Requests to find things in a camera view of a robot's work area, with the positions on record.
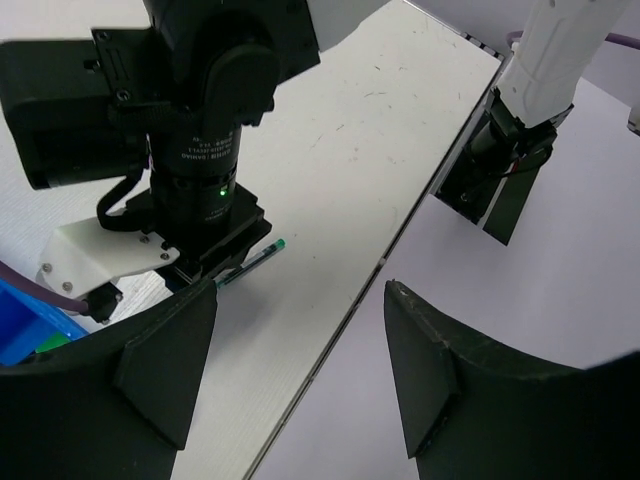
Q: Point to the blue plastic divided tray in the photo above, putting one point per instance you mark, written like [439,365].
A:
[26,323]

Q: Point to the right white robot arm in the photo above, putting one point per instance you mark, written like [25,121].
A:
[161,109]

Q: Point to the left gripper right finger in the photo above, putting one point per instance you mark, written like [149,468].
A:
[472,407]

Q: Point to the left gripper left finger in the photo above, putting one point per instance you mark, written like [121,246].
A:
[117,404]

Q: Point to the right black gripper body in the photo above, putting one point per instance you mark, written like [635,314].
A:
[212,227]

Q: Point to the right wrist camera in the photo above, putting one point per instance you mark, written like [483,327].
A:
[82,261]

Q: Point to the green cap highlighter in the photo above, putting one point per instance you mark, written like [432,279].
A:
[55,341]

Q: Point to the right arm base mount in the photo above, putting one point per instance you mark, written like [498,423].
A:
[495,195]

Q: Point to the green refill pen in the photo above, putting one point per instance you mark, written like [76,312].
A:
[250,264]

